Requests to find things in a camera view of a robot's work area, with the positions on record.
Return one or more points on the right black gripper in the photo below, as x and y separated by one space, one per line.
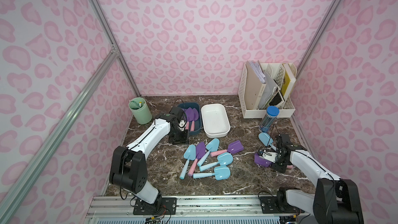
278 162

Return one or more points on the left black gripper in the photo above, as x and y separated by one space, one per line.
178 135

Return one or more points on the purple square shovel pink handle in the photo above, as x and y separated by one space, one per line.
189 116

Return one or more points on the purple pointed shovel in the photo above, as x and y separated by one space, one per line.
200 152
195 117

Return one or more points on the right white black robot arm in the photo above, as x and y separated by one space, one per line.
335 201

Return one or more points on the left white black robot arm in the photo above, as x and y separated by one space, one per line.
128 169

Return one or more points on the dark teal storage box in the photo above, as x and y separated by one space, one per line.
198 123

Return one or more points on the white storage box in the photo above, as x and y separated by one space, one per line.
215 120

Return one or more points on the blue shovel far right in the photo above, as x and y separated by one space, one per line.
266 140

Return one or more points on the blue pointed shovel left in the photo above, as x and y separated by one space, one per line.
189 155

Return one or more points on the blue pointed shovel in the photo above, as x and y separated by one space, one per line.
189 155
210 147

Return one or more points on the blue lid pencil tube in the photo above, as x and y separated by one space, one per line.
271 115

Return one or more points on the blue pointed shovel middle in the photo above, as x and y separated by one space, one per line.
210 147

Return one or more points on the green pen holder cup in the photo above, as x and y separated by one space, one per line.
140 110

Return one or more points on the purple square shovel middle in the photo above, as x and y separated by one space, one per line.
233 148

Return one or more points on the blue round shovel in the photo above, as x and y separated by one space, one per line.
222 160

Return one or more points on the blue square shovel front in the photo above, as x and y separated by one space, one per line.
219 173

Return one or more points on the white desk file organizer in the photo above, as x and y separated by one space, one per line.
266 84

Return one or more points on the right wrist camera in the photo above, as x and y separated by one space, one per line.
270 156

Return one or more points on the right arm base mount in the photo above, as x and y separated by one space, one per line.
270 204

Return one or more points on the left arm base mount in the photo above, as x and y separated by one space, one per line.
161 205

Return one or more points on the aluminium front rail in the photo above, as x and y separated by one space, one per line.
223 209

